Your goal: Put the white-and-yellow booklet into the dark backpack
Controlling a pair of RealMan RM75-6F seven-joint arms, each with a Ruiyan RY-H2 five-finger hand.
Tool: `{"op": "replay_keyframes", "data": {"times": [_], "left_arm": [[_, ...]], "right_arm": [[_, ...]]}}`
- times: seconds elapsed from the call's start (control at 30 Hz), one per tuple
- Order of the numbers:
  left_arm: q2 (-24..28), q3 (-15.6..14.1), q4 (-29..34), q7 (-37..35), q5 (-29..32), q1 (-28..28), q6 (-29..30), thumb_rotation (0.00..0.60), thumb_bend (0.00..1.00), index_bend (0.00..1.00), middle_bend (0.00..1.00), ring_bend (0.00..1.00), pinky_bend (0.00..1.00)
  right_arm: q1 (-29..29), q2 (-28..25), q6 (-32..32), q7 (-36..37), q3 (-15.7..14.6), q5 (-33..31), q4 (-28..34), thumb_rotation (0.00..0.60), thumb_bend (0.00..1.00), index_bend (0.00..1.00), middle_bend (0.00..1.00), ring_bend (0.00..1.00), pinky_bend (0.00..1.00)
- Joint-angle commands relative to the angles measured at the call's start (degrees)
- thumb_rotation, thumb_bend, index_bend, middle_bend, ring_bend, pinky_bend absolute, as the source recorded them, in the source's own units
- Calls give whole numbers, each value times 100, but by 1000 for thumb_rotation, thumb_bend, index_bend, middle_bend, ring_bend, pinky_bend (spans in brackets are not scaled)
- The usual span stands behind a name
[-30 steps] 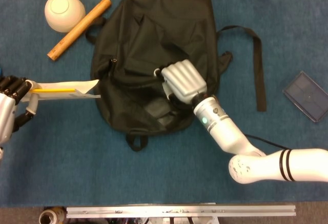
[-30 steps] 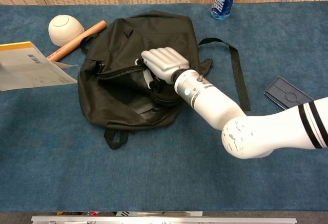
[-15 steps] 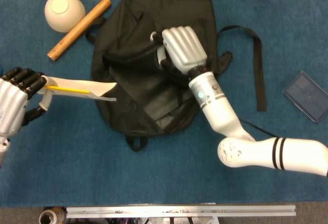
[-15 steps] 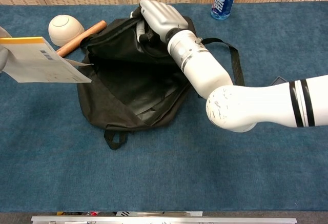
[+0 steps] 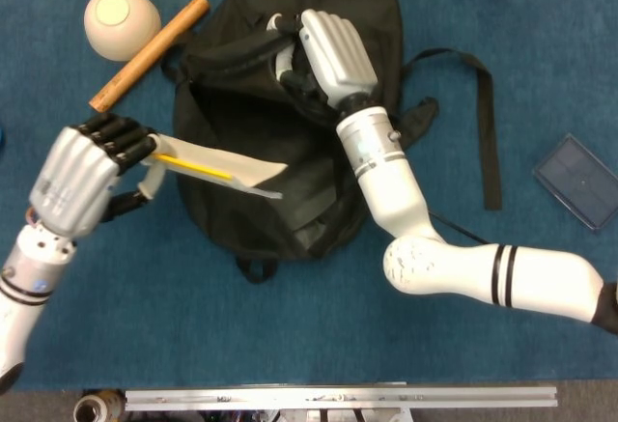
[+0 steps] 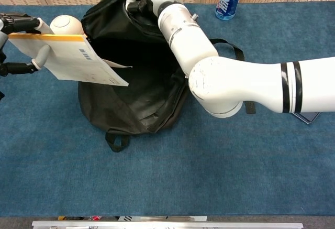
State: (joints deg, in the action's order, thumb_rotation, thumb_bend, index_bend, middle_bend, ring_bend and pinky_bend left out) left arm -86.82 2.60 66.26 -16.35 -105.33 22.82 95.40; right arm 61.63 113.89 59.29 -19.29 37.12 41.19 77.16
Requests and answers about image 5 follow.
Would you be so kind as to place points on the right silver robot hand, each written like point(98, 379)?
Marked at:
point(338, 55)

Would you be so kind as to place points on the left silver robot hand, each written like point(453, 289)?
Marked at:
point(72, 176)

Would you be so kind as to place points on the black fabric backpack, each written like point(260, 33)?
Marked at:
point(241, 118)

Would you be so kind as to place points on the white and yellow book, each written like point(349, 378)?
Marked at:
point(227, 163)

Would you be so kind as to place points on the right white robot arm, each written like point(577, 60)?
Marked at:
point(396, 190)

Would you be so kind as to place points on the wooden rolling pin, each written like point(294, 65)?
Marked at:
point(145, 57)

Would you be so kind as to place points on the white upturned bowl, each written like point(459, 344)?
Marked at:
point(120, 21)

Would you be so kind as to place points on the brown tape roll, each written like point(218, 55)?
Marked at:
point(94, 405)

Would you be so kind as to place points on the blue table cloth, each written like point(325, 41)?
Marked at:
point(289, 335)

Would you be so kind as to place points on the aluminium profile rail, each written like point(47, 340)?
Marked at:
point(338, 399)

